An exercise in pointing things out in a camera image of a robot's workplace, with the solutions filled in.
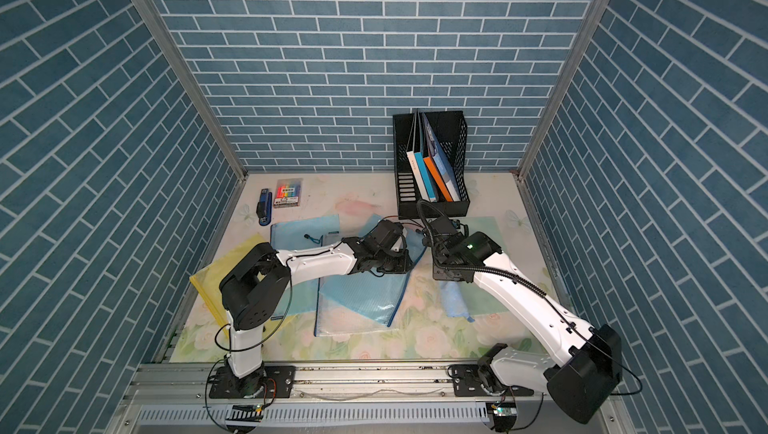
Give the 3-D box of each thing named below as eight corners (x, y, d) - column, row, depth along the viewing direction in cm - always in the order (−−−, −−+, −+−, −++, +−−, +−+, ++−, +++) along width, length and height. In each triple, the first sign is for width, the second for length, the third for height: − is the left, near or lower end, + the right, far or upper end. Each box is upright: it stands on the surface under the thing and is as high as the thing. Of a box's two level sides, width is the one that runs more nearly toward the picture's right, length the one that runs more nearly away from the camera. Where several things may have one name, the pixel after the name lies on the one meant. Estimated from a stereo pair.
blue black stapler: (260, 227, 106) (255, 218, 102) (264, 194, 116) (259, 185, 112) (271, 225, 107) (266, 216, 103) (273, 193, 117) (269, 184, 113)
